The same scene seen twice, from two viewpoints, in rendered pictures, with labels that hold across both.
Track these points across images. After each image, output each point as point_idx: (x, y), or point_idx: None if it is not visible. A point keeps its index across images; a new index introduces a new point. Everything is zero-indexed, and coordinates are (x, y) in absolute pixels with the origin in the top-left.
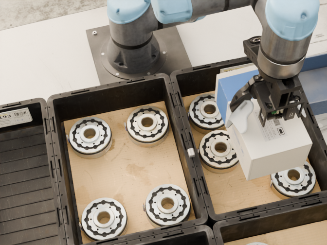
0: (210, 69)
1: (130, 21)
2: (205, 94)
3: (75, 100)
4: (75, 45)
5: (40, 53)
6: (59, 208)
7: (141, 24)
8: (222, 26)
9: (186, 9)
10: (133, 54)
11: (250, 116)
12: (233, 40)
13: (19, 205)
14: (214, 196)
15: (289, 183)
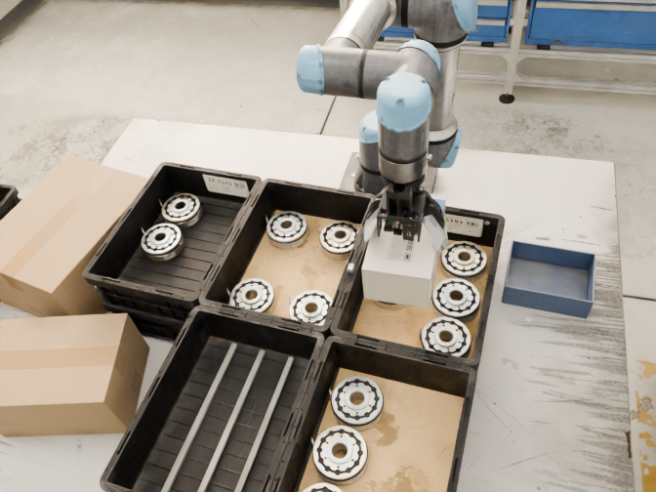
0: None
1: (371, 142)
2: None
3: (287, 191)
4: (340, 163)
5: (307, 160)
6: (213, 266)
7: None
8: (484, 192)
9: (318, 79)
10: (371, 179)
11: (388, 233)
12: (487, 209)
13: (198, 260)
14: (362, 324)
15: (436, 343)
